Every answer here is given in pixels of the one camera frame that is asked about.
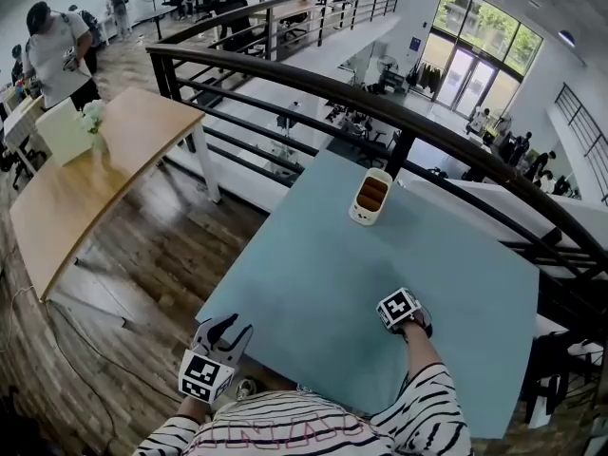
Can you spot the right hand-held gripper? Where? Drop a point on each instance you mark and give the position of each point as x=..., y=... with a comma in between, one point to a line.
x=399, y=309

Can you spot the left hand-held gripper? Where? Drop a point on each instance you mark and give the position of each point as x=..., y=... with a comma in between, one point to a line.
x=205, y=375

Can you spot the person's right forearm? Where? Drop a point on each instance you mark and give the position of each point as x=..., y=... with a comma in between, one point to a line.
x=423, y=349

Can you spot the person's left forearm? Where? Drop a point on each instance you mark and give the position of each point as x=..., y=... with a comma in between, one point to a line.
x=192, y=409

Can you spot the person's sneaker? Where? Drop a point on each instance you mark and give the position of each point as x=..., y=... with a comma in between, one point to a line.
x=245, y=388

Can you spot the black and white striped shirt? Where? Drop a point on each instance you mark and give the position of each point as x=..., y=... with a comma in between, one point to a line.
x=290, y=428

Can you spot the white organizer box orange inside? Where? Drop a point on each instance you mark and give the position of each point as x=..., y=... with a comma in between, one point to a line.
x=370, y=197

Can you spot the black garment on chair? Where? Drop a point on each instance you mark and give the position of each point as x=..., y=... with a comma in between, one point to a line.
x=546, y=349

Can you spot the wooden desk with white legs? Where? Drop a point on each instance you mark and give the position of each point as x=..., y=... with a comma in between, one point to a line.
x=95, y=193

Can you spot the black curved metal railing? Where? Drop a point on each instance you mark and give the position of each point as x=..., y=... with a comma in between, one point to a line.
x=332, y=88

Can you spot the clothes rack with dark coats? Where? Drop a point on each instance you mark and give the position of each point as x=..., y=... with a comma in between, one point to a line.
x=425, y=79

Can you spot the glass entrance door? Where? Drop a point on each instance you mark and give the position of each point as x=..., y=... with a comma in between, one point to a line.
x=468, y=83

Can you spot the black floor fan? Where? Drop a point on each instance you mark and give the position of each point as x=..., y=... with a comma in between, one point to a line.
x=387, y=62

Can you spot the white flower bouquet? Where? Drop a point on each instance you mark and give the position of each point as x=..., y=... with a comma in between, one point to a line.
x=92, y=117

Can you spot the white cardboard box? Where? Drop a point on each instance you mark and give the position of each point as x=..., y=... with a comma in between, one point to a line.
x=62, y=133

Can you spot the large window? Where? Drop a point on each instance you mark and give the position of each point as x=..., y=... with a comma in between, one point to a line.
x=489, y=22

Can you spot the black mezzanine railing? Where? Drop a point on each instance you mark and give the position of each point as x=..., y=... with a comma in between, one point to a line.
x=332, y=5

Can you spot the black wall-side railing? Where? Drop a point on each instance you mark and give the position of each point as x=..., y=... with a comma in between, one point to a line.
x=582, y=121

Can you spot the blue wall sign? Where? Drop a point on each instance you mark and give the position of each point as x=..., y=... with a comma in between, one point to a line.
x=414, y=44

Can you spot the dome wall lamp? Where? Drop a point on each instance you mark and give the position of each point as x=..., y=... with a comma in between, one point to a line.
x=566, y=39

